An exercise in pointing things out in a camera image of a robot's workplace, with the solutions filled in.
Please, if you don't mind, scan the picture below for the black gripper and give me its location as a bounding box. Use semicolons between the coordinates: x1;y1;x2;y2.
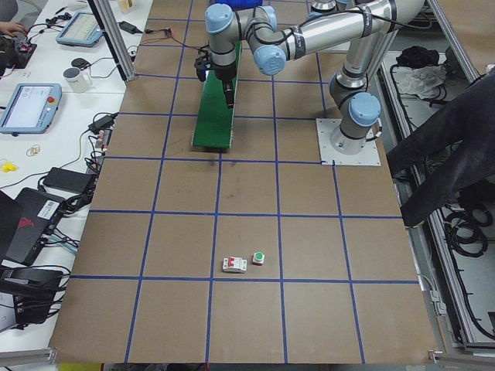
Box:
213;63;237;108

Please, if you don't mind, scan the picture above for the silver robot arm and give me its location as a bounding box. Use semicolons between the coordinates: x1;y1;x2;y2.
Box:
195;0;423;155

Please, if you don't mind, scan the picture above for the green conveyor belt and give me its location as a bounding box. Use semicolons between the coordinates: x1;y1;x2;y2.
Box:
192;61;234;149

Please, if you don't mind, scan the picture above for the white mug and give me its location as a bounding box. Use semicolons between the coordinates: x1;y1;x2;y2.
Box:
63;67;93;93

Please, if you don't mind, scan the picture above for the far teach pendant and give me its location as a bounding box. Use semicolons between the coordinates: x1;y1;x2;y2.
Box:
56;12;103;47

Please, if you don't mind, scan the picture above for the teach pendant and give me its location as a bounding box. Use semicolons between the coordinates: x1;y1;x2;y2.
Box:
1;83;62;136
56;12;103;47

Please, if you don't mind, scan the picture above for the green push button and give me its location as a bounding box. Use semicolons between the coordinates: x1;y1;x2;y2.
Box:
252;251;265;266

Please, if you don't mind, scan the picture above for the white red circuit breaker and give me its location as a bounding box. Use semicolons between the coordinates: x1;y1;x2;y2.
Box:
222;257;248;274

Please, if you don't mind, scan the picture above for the black power adapter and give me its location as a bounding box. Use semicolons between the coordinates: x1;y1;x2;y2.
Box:
43;167;96;193

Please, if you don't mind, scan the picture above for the near teach pendant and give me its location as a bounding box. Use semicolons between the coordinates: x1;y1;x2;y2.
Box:
1;83;62;136

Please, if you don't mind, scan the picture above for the person in dark clothes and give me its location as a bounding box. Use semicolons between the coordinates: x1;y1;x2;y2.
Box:
386;71;495;228

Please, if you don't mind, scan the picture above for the black laptop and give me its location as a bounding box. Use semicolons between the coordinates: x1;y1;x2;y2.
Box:
1;187;67;266

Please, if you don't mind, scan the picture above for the aluminium frame post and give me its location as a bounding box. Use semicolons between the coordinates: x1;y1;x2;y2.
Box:
88;0;136;83

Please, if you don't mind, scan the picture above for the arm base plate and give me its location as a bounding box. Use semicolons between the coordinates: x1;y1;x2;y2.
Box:
316;118;381;166

